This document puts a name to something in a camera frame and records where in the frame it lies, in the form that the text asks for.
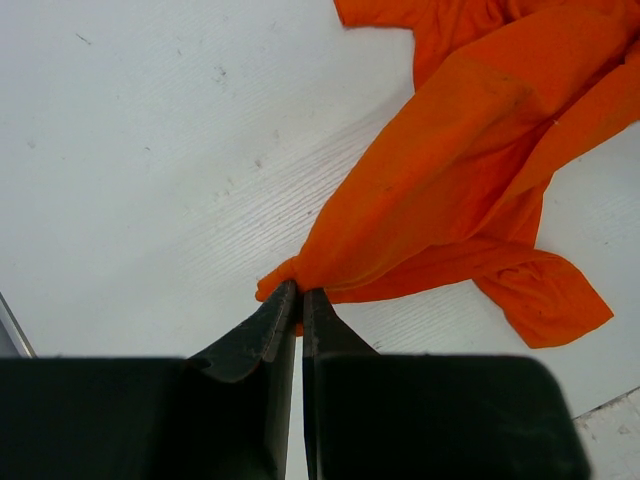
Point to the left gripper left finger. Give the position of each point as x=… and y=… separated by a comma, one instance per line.
x=222, y=413

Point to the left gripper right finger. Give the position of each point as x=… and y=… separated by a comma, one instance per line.
x=369, y=415

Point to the orange t shirt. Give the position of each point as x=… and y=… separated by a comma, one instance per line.
x=506, y=93

